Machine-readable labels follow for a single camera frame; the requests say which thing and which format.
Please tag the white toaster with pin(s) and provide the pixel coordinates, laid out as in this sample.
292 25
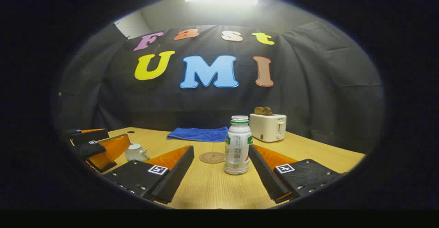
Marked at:
265 127

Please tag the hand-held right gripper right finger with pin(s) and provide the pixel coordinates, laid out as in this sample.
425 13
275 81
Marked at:
265 176

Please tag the blue folded towel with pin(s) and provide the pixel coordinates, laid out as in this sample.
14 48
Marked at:
199 134

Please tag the white ceramic teacup with spout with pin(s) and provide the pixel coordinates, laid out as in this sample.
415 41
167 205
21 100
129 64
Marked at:
135 155

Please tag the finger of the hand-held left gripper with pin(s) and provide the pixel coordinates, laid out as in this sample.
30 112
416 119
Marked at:
89 137
89 150

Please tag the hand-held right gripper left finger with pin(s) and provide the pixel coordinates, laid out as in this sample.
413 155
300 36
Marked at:
178 176

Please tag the round wooden coaster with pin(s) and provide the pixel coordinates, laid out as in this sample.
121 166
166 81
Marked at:
211 157

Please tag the brown toast slice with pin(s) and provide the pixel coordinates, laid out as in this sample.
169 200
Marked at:
263 111

